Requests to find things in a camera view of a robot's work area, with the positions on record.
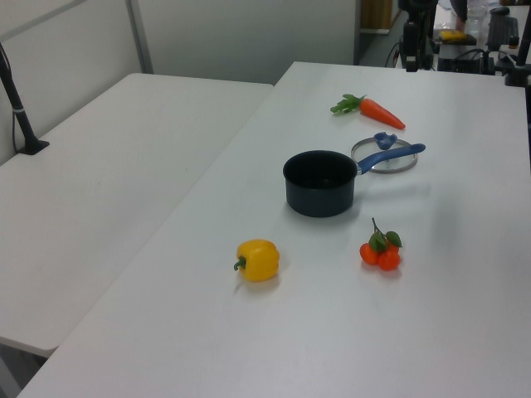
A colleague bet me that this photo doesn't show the dark office chair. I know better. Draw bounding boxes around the dark office chair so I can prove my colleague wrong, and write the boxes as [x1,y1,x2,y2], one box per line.
[485,5,520,50]

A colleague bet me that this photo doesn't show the orange toy tangerine bunch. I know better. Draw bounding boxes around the orange toy tangerine bunch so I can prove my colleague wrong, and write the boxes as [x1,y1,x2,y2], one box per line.
[358,217,403,272]

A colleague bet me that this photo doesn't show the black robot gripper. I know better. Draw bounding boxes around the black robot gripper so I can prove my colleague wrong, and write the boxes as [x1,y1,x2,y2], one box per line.
[398,0,437,74]

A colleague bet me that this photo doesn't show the grey partition post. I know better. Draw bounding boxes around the grey partition post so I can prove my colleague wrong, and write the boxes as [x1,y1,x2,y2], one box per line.
[125,0,155,76]

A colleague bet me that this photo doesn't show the black clamp stand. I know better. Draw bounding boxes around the black clamp stand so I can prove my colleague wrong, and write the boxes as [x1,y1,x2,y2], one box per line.
[503,0,531,88]

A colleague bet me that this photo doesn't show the yellow toy bell pepper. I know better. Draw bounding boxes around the yellow toy bell pepper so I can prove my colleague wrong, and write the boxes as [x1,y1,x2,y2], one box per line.
[232,238,281,284]

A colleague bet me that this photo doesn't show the glass lid with blue knob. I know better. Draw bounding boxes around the glass lid with blue knob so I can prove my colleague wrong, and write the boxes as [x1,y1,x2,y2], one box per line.
[350,131,418,175]

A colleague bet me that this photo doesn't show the dark saucepan with blue handle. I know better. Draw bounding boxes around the dark saucepan with blue handle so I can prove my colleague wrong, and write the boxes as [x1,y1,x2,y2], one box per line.
[282,143,426,218]

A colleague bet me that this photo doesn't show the black equipment box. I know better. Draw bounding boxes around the black equipment box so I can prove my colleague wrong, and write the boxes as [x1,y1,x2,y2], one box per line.
[436,46,497,76]

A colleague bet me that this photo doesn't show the orange toy carrot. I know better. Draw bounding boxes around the orange toy carrot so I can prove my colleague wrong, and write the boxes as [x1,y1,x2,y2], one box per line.
[329,94,407,131]

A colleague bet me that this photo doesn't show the black pole with base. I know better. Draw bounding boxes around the black pole with base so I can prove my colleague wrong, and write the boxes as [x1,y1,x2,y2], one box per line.
[0,41,51,156]

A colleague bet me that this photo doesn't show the wooden cabinet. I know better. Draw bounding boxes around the wooden cabinet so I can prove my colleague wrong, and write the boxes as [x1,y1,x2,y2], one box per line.
[359,0,393,35]

